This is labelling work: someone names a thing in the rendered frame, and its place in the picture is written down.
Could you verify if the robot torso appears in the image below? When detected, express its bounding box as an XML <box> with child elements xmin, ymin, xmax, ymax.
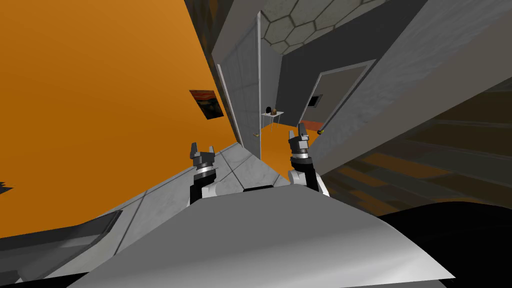
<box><xmin>67</xmin><ymin>183</ymin><xmax>457</xmax><ymax>288</ymax></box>

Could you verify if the red and black wall picture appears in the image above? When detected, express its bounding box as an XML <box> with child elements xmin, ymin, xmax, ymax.
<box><xmin>189</xmin><ymin>89</ymin><xmax>225</xmax><ymax>121</ymax></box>

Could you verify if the narrow grey door leaf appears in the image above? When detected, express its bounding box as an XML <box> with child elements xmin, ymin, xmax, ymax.
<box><xmin>216</xmin><ymin>11</ymin><xmax>264</xmax><ymax>162</ymax></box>

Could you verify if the large grey door leaf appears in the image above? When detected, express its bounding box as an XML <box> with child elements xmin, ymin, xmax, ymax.
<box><xmin>309</xmin><ymin>0</ymin><xmax>512</xmax><ymax>177</ymax></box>

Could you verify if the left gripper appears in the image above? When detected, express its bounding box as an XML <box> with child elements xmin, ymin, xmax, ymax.
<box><xmin>190</xmin><ymin>141</ymin><xmax>217</xmax><ymax>169</ymax></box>

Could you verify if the small white table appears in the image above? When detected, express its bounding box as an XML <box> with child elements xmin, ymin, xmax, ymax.
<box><xmin>261</xmin><ymin>105</ymin><xmax>285</xmax><ymax>132</ymax></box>

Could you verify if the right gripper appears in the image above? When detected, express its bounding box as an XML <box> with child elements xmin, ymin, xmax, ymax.
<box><xmin>288</xmin><ymin>121</ymin><xmax>311</xmax><ymax>156</ymax></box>

